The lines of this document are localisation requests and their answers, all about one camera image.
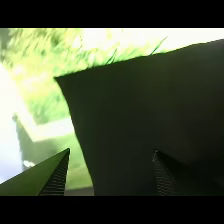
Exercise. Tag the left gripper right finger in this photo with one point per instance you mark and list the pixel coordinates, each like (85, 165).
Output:
(168, 181)

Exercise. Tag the black garment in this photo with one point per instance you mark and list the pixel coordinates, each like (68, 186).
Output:
(140, 110)

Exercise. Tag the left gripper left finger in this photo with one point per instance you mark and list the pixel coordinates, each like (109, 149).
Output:
(40, 180)

